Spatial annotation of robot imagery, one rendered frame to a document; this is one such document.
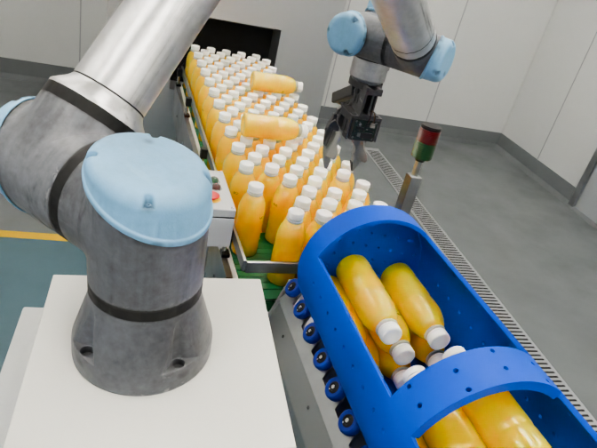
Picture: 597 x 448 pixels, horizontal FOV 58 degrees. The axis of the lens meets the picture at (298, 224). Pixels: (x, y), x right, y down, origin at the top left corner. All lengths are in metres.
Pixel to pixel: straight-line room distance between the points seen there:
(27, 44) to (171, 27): 4.76
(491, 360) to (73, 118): 0.59
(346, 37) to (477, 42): 4.99
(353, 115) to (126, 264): 0.71
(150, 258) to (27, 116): 0.21
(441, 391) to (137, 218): 0.46
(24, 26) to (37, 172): 4.78
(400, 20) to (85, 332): 0.58
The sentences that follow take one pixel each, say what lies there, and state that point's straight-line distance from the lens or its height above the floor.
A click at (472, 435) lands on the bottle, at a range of 0.80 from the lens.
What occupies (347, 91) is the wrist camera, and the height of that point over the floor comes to 1.39.
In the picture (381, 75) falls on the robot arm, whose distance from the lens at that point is 1.13.
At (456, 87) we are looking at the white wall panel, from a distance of 6.01.
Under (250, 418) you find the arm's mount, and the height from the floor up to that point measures 1.24.
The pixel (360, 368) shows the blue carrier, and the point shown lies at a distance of 0.85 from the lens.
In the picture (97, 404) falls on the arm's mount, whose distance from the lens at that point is 0.59.
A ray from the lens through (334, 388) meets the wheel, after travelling 1.03.
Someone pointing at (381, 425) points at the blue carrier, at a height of 1.11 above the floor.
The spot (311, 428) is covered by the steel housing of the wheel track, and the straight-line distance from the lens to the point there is 1.09.
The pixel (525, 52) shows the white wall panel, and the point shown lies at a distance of 6.28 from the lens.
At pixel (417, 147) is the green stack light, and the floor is 1.19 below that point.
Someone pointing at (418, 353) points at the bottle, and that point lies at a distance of 1.07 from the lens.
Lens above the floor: 1.68
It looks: 29 degrees down
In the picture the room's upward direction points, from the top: 14 degrees clockwise
